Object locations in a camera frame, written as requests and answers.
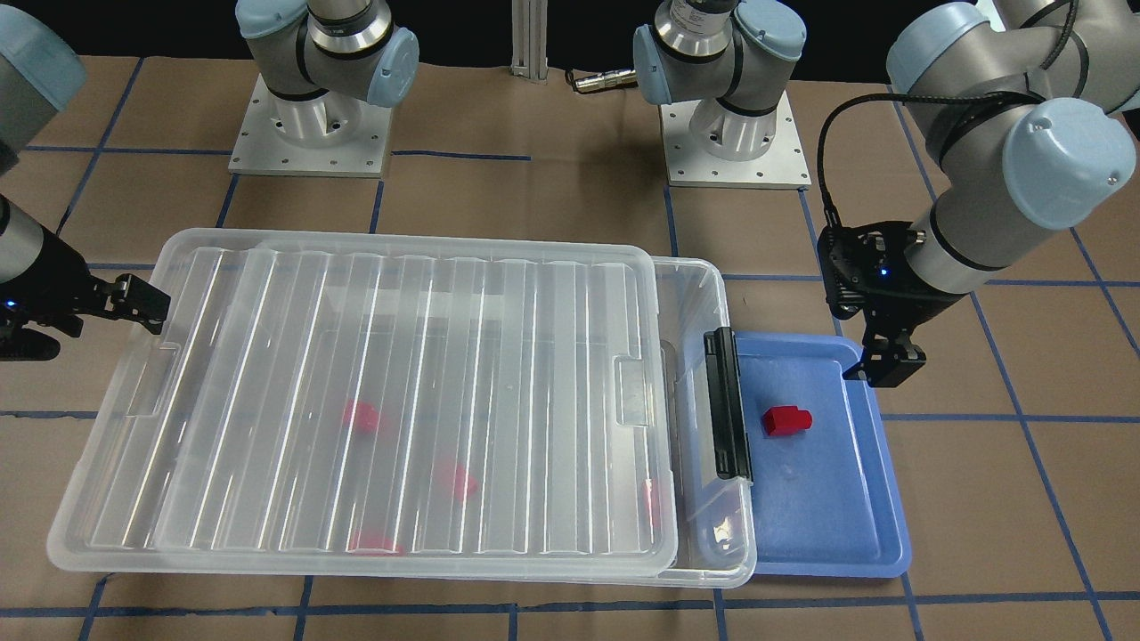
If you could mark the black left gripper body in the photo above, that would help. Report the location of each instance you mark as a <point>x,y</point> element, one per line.
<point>910,305</point>

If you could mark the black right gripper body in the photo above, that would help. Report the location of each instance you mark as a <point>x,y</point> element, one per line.
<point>44,279</point>

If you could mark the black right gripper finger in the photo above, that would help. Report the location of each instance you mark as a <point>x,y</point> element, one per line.
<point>129,298</point>

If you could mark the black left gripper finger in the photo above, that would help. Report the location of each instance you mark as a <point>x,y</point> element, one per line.
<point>887,360</point>

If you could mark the red block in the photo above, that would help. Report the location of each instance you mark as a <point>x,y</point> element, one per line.
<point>651,503</point>
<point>779,421</point>
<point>456,481</point>
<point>374,543</point>
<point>362,418</point>

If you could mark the clear plastic box lid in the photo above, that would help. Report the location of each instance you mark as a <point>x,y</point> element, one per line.
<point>219,446</point>

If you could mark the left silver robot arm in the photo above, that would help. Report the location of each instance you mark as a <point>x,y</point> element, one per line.
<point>1022,121</point>

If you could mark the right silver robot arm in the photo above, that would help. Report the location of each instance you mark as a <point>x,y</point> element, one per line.
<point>337,55</point>

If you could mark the clear plastic storage box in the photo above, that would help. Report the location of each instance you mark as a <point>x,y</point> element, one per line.
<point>711,460</point>

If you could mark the red block in box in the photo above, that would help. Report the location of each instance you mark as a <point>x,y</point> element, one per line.
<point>362,418</point>
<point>651,503</point>
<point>456,481</point>
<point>374,543</point>

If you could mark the blue plastic tray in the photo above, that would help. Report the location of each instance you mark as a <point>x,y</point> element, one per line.
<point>826,502</point>

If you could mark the silver metal connector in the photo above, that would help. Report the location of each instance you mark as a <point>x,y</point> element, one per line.
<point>599,82</point>

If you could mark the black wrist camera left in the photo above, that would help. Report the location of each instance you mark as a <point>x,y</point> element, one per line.
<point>858,265</point>

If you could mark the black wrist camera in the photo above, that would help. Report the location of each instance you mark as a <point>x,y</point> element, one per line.
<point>18,341</point>
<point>858,265</point>

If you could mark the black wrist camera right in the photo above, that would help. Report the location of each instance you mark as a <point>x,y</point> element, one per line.
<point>18,341</point>

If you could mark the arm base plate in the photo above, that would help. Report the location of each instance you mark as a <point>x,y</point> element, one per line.
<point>706,146</point>
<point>328,136</point>

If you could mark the black box latch handle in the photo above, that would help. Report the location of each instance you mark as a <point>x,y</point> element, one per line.
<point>733,457</point>

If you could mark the aluminium frame post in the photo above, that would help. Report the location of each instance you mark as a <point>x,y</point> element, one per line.
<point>529,20</point>

